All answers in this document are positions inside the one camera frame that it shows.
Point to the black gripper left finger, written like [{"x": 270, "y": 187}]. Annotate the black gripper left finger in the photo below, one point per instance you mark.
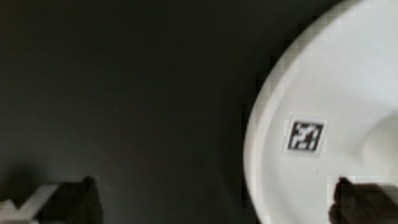
[{"x": 62, "y": 204}]

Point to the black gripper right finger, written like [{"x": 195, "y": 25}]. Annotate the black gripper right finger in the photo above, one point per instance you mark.
[{"x": 364, "y": 203}]

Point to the white round table top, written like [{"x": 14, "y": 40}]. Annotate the white round table top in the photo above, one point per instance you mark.
[{"x": 321, "y": 132}]

